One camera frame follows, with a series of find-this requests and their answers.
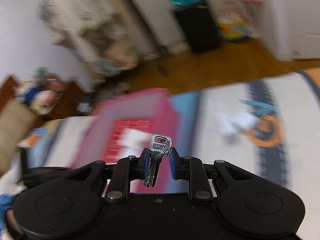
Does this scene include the clutter on nightstand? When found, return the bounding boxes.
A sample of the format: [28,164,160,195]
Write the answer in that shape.
[14,67,66,115]

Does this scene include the white charger block right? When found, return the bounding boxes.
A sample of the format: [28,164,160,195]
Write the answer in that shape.
[234,112,259,131]

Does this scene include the brown paper bag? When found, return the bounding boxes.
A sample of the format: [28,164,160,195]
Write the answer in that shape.
[103,37,140,70]

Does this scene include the white charger block left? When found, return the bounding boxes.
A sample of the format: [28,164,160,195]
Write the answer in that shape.
[216,112,237,136]

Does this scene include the white door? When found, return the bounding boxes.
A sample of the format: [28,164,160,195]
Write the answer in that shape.
[263,0,319,61]

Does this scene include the pink plastic storage box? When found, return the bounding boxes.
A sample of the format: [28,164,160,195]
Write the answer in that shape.
[71,87,181,195]

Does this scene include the white charger block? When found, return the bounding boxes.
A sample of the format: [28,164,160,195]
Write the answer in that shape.
[216,112,237,136]
[234,112,259,131]

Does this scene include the black suitcase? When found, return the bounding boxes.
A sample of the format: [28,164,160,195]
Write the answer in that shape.
[172,0,222,54]

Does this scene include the wooden padded headboard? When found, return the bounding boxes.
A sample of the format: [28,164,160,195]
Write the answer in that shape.
[1,75,39,174]

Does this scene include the silver keys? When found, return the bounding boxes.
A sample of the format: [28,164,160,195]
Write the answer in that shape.
[144,134,172,187]

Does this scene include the wooden nightstand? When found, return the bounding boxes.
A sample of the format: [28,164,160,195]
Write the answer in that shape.
[41,80,87,121]

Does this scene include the white wardrobe cabinets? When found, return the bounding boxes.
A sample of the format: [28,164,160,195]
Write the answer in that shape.
[117,0,241,54]

